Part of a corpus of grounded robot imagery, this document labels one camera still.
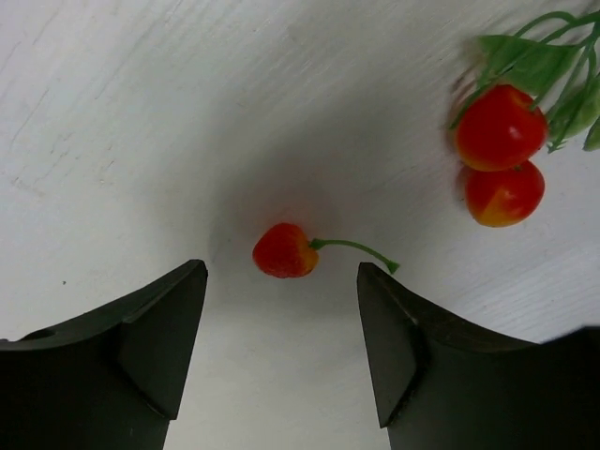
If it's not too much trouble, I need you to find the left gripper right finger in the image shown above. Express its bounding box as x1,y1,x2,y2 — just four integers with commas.
357,262,599,449

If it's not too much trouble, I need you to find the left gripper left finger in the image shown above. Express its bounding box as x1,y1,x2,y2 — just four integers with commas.
1,260,207,449

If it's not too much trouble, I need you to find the single fake red cherry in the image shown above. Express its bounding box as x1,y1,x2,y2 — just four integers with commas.
252,222,399,278

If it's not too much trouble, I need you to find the fake cherry sprig with leaves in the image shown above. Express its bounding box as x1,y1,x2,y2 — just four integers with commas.
449,11,599,228

